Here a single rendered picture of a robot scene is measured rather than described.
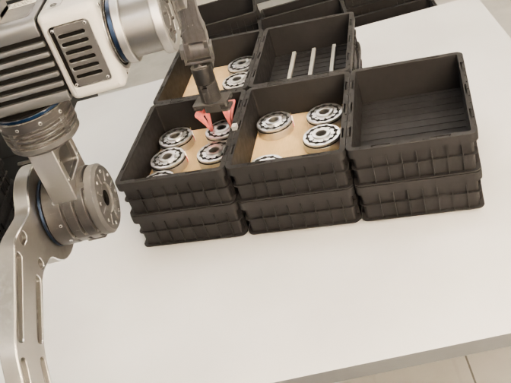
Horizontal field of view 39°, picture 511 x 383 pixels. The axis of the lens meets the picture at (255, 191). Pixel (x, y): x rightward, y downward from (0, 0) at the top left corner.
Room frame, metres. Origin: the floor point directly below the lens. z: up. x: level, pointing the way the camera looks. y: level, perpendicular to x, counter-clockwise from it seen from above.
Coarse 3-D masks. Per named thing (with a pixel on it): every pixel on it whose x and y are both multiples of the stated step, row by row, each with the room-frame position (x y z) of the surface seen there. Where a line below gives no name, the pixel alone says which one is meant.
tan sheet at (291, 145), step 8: (304, 112) 1.79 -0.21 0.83; (296, 120) 1.76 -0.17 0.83; (304, 120) 1.75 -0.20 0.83; (296, 128) 1.72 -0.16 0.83; (304, 128) 1.70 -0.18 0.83; (288, 136) 1.69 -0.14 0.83; (296, 136) 1.68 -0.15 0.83; (256, 144) 1.70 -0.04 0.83; (264, 144) 1.69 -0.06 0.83; (272, 144) 1.68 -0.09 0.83; (280, 144) 1.66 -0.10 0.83; (288, 144) 1.65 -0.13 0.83; (296, 144) 1.64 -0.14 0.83; (256, 152) 1.67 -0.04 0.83; (264, 152) 1.65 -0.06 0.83; (272, 152) 1.64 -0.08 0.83; (280, 152) 1.63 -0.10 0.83; (288, 152) 1.61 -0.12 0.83; (296, 152) 1.60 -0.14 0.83; (304, 152) 1.59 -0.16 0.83
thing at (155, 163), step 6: (162, 150) 1.78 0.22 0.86; (168, 150) 1.77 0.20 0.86; (174, 150) 1.76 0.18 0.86; (180, 150) 1.75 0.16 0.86; (156, 156) 1.77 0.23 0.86; (180, 156) 1.73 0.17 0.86; (156, 162) 1.73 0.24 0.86; (168, 162) 1.71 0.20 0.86; (174, 162) 1.71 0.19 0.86; (156, 168) 1.70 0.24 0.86; (162, 168) 1.69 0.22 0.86; (168, 168) 1.69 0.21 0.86
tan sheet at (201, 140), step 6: (198, 132) 1.88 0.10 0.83; (204, 132) 1.87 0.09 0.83; (198, 138) 1.84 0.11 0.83; (204, 138) 1.83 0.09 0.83; (198, 144) 1.81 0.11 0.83; (204, 144) 1.80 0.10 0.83; (192, 150) 1.79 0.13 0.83; (192, 156) 1.76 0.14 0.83; (192, 162) 1.72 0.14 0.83; (186, 168) 1.70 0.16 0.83; (192, 168) 1.69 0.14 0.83; (198, 168) 1.68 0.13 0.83; (150, 174) 1.74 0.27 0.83
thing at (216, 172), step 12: (240, 96) 1.82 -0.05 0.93; (240, 108) 1.75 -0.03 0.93; (144, 120) 1.87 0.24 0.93; (132, 144) 1.75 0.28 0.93; (228, 144) 1.58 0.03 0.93; (132, 156) 1.69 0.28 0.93; (216, 168) 1.49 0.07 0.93; (120, 180) 1.59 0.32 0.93; (132, 180) 1.56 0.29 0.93; (144, 180) 1.55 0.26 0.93; (156, 180) 1.53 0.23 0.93; (168, 180) 1.52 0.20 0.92; (180, 180) 1.51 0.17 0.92; (192, 180) 1.50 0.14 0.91
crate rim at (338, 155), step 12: (348, 72) 1.75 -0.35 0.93; (276, 84) 1.82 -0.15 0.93; (288, 84) 1.80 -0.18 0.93; (348, 84) 1.68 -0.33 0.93; (348, 96) 1.63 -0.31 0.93; (240, 120) 1.68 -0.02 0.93; (228, 156) 1.53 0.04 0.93; (300, 156) 1.42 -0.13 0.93; (312, 156) 1.41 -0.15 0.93; (324, 156) 1.40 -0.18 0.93; (336, 156) 1.39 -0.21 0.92; (228, 168) 1.48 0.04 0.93; (240, 168) 1.46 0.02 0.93; (252, 168) 1.45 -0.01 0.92; (264, 168) 1.44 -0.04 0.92; (276, 168) 1.44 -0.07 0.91; (288, 168) 1.43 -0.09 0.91
